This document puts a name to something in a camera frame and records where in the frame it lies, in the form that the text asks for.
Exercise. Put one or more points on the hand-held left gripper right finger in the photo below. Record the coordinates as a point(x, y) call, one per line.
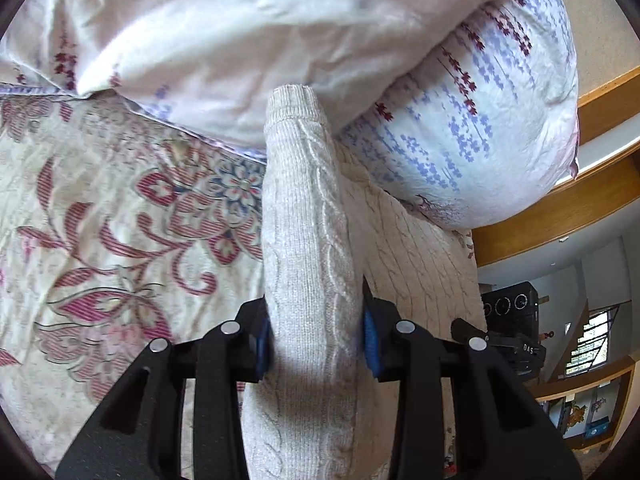
point(371, 342)

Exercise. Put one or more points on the blue box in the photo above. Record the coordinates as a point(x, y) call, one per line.
point(596, 429)

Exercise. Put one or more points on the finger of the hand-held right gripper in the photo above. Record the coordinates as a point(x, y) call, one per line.
point(465, 329)

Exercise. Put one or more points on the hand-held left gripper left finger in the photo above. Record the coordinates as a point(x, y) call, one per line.
point(262, 350)

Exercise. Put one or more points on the black appliance with round dials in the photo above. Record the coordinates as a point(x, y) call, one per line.
point(510, 305)

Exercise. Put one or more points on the white pillow with blue flowers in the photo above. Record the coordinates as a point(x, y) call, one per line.
point(500, 125)

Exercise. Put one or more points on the pale pink floral pillow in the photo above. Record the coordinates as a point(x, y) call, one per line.
point(225, 25)

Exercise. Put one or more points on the floral bed quilt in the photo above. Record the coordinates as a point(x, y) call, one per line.
point(100, 200)

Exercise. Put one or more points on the wooden shelf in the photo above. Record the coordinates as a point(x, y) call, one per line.
point(575, 389)

